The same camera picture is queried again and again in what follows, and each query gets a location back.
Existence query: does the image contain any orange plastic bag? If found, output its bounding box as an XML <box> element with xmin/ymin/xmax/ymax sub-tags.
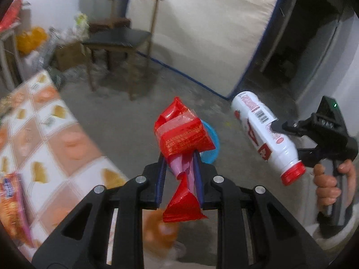
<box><xmin>15</xmin><ymin>26</ymin><xmax>49</xmax><ymax>56</ymax></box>

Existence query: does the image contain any red plastic bag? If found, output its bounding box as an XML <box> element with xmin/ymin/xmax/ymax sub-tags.
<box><xmin>0</xmin><ymin>0</ymin><xmax>23</xmax><ymax>32</ymax></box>

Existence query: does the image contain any fruit patterned tablecloth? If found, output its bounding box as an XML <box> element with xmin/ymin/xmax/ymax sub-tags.
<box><xmin>0</xmin><ymin>70</ymin><xmax>186</xmax><ymax>262</ymax></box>

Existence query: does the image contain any white bottle with red cap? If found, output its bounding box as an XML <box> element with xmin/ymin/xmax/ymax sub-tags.
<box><xmin>230</xmin><ymin>91</ymin><xmax>306</xmax><ymax>187</ymax></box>

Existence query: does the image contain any metal rack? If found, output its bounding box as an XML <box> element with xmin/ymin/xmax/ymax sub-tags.
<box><xmin>0</xmin><ymin>24</ymin><xmax>24</xmax><ymax>88</ymax></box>

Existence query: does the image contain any pale green bag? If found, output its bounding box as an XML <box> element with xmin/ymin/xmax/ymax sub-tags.
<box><xmin>74</xmin><ymin>13</ymin><xmax>89</xmax><ymax>35</ymax></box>

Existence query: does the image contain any dark wooden stool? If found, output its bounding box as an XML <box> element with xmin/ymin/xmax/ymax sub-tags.
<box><xmin>89</xmin><ymin>17</ymin><xmax>131</xmax><ymax>31</ymax></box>

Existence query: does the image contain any person's right hand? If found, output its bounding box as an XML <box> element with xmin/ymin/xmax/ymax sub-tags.
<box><xmin>313</xmin><ymin>159</ymin><xmax>357</xmax><ymax>215</ymax></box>

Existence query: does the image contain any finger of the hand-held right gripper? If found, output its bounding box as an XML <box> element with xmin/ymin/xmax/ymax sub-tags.
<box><xmin>271</xmin><ymin>119</ymin><xmax>310</xmax><ymax>138</ymax></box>
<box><xmin>297</xmin><ymin>147</ymin><xmax>321</xmax><ymax>168</ymax></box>

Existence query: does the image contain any blue plastic basket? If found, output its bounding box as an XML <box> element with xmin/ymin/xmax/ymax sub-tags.
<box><xmin>200</xmin><ymin>120</ymin><xmax>221</xmax><ymax>165</ymax></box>

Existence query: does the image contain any white mattress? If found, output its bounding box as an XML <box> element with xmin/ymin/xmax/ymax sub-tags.
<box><xmin>125</xmin><ymin>0</ymin><xmax>285</xmax><ymax>99</ymax></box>

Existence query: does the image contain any orange snack packet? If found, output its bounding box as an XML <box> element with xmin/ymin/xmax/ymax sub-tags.
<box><xmin>0</xmin><ymin>172</ymin><xmax>35</xmax><ymax>247</ymax></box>

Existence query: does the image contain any crumpled clear plastic bag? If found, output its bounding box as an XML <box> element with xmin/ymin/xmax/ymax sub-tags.
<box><xmin>30</xmin><ymin>27</ymin><xmax>63</xmax><ymax>68</ymax></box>

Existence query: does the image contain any brown cardboard box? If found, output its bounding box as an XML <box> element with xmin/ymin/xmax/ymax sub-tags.
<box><xmin>55</xmin><ymin>42</ymin><xmax>91</xmax><ymax>72</ymax></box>

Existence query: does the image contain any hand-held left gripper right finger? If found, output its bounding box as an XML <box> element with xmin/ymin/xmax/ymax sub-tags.
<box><xmin>193</xmin><ymin>151</ymin><xmax>330</xmax><ymax>269</ymax></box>

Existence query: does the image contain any red plastic wrapper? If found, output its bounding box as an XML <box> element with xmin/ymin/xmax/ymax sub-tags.
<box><xmin>154</xmin><ymin>97</ymin><xmax>217</xmax><ymax>223</ymax></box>

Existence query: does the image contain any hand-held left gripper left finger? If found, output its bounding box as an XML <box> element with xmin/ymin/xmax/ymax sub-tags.
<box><xmin>31</xmin><ymin>153</ymin><xmax>169</xmax><ymax>269</ymax></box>

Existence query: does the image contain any wooden chair with black seat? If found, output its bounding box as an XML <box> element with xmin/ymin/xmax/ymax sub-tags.
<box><xmin>81</xmin><ymin>0</ymin><xmax>164</xmax><ymax>100</ymax></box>

